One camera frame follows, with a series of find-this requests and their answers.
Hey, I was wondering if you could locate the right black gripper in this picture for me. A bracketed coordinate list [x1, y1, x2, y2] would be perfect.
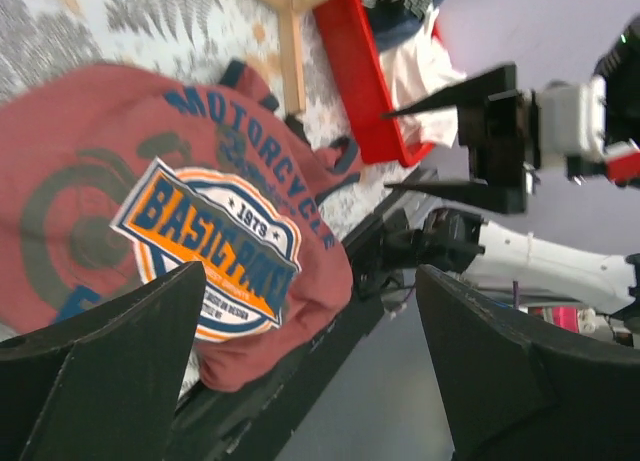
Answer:
[381, 63, 535, 214]

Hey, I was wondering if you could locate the floral table mat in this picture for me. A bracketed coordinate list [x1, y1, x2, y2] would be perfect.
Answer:
[1, 0, 407, 241]

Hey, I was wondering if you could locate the red plastic bin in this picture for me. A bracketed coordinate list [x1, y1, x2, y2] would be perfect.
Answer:
[313, 0, 433, 168]

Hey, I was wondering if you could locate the dark blue garment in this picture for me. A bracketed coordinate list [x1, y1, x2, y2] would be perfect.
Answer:
[367, 6, 438, 53]

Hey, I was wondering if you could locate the white cloth in bin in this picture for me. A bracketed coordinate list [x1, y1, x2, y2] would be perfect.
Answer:
[379, 30, 466, 148]

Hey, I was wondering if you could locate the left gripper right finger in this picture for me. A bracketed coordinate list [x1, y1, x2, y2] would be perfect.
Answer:
[416, 266, 639, 460]

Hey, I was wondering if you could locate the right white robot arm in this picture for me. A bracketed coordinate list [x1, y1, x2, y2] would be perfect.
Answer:
[380, 20, 639, 332]

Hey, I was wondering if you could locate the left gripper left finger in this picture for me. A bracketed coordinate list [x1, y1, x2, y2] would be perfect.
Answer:
[1, 262, 205, 460]

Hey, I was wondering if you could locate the wooden clothes rack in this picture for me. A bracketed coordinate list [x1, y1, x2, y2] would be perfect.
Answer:
[258, 0, 328, 114]

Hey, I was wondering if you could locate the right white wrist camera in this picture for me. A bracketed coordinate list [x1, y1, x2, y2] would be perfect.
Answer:
[532, 75, 639, 188]

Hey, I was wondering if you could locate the red tank top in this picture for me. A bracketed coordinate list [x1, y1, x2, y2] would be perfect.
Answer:
[1, 62, 362, 392]

